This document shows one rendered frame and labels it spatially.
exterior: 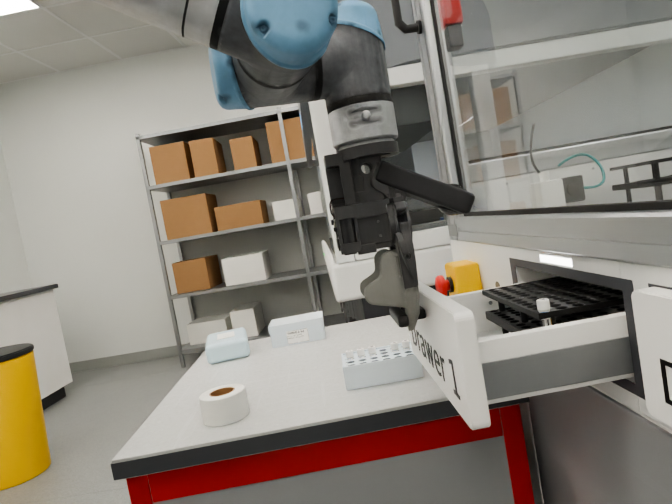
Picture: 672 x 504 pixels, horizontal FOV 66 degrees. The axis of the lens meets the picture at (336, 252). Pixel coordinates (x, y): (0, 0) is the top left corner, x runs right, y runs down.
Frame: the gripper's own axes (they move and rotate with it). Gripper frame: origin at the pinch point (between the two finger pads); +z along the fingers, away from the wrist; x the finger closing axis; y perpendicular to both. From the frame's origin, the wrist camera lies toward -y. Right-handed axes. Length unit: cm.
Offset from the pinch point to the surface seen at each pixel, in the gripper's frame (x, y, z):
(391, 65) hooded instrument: -80, -18, -50
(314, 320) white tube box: -58, 13, 10
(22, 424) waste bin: -200, 171, 62
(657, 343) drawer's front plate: 19.7, -15.9, 1.6
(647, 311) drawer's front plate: 19.0, -15.9, -0.9
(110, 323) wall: -438, 219, 50
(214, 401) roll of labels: -15.1, 28.3, 10.6
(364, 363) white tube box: -20.2, 5.6, 10.5
